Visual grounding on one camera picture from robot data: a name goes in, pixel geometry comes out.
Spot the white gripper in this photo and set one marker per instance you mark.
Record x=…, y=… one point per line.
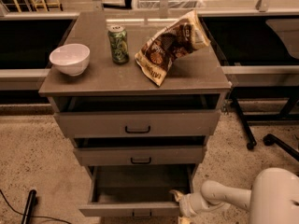
x=188, y=203

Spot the grey bottom drawer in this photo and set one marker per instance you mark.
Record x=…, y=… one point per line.
x=137, y=190

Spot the grey drawer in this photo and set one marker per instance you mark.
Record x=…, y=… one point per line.
x=141, y=151
x=137, y=190
x=137, y=116

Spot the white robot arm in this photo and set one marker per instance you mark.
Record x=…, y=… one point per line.
x=273, y=198

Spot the grey middle drawer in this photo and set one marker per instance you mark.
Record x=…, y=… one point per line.
x=141, y=151

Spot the grey top drawer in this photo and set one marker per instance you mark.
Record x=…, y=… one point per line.
x=137, y=116

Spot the grey drawer cabinet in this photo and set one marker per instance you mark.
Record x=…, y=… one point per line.
x=197, y=73

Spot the black chair base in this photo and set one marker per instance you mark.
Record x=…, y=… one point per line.
x=270, y=140

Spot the black stand leg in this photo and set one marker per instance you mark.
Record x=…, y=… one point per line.
x=29, y=207

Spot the brown chip bag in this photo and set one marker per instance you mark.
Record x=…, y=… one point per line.
x=181, y=38

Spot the green soda can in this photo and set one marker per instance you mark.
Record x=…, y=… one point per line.
x=118, y=44

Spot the white bowl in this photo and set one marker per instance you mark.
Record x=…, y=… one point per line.
x=71, y=59

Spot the black table leg frame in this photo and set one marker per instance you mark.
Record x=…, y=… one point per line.
x=284, y=115

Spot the wire mesh basket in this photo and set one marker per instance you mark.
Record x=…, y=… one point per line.
x=172, y=4

